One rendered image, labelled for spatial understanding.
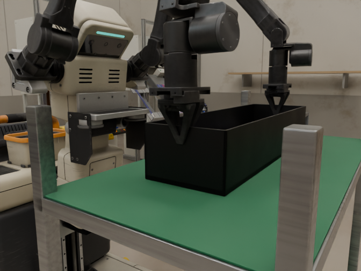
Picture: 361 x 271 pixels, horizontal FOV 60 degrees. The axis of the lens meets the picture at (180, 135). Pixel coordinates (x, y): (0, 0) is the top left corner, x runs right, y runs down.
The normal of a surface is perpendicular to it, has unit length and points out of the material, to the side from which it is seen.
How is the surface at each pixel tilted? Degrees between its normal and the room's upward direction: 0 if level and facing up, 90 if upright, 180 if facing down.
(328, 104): 90
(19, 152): 92
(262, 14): 88
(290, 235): 90
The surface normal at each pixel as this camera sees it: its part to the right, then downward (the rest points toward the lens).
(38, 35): -0.65, -0.04
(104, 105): 0.83, 0.10
